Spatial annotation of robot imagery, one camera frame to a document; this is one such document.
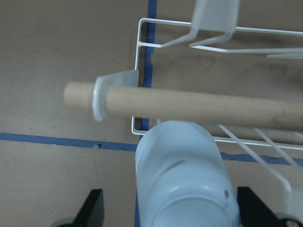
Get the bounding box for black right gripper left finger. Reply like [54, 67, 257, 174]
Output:
[73, 189, 105, 227]

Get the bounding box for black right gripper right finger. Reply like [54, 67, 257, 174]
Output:
[237, 186, 279, 227]

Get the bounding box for light blue plastic cup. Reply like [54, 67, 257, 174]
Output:
[135, 121, 241, 227]

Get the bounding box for wooden dowel rod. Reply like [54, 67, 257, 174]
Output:
[63, 82, 303, 131]

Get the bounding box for white wire cup rack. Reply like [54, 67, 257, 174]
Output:
[91, 0, 303, 227]

